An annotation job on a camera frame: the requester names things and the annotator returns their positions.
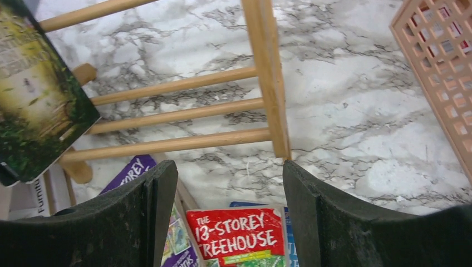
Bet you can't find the orange plastic file organizer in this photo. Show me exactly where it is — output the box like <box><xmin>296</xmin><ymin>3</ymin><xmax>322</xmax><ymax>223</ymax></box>
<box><xmin>390</xmin><ymin>1</ymin><xmax>471</xmax><ymax>179</ymax></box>

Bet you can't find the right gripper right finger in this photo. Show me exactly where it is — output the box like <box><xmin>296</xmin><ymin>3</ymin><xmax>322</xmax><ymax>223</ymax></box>
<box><xmin>283</xmin><ymin>161</ymin><xmax>471</xmax><ymax>266</ymax></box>

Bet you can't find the wooden book rack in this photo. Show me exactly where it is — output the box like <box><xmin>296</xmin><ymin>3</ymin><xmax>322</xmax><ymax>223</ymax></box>
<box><xmin>38</xmin><ymin>0</ymin><xmax>292</xmax><ymax>185</ymax></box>

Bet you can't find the green alice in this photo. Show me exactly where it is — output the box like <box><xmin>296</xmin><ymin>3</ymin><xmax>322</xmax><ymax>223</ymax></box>
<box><xmin>1</xmin><ymin>1</ymin><xmax>100</xmax><ymax>187</ymax></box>

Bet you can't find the red 13-storey treehouse book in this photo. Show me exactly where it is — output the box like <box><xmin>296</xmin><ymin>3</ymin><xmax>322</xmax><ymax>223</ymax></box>
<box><xmin>186</xmin><ymin>205</ymin><xmax>290</xmax><ymax>266</ymax></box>

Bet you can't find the white furniture book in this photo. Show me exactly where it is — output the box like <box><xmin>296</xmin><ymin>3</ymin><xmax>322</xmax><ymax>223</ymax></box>
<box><xmin>1</xmin><ymin>164</ymin><xmax>76</xmax><ymax>220</ymax></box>

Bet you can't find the red item in organizer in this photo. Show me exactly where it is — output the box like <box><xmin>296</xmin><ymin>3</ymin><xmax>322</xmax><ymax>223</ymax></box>
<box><xmin>412</xmin><ymin>3</ymin><xmax>472</xmax><ymax>54</ymax></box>

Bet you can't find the purple 52-storey treehouse book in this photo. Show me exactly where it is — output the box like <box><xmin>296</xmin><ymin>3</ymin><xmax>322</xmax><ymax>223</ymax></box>
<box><xmin>100</xmin><ymin>155</ymin><xmax>204</xmax><ymax>267</ymax></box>

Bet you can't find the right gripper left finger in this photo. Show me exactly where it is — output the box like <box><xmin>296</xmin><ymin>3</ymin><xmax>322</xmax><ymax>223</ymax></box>
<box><xmin>1</xmin><ymin>160</ymin><xmax>178</xmax><ymax>266</ymax></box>

